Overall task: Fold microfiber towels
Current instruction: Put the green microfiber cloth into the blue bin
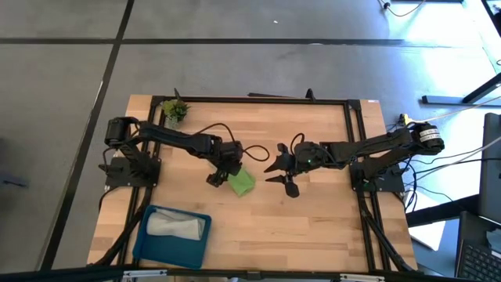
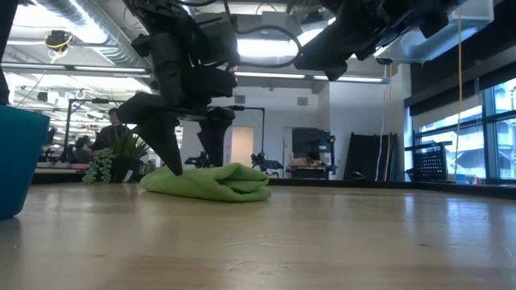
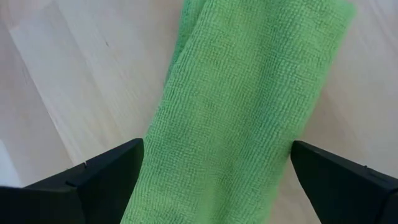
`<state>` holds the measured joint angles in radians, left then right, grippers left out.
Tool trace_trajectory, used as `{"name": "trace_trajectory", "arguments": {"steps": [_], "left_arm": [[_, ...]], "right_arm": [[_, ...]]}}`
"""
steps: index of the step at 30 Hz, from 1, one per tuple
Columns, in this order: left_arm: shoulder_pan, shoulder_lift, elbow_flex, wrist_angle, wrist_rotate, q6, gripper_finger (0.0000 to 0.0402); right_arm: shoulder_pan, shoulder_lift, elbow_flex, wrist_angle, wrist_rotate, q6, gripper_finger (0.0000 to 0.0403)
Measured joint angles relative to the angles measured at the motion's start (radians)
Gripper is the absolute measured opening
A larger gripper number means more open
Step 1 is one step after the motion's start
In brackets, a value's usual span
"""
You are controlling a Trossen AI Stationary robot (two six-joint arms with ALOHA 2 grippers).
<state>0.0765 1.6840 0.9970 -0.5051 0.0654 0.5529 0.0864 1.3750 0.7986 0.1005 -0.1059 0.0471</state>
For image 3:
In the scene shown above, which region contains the green microfiber towel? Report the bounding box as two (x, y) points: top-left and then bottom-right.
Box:
(120, 0), (357, 224)

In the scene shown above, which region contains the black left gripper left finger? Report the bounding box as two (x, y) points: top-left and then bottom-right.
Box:
(0, 138), (145, 224)

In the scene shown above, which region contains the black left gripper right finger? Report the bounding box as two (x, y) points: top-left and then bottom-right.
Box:
(290, 140), (398, 224)

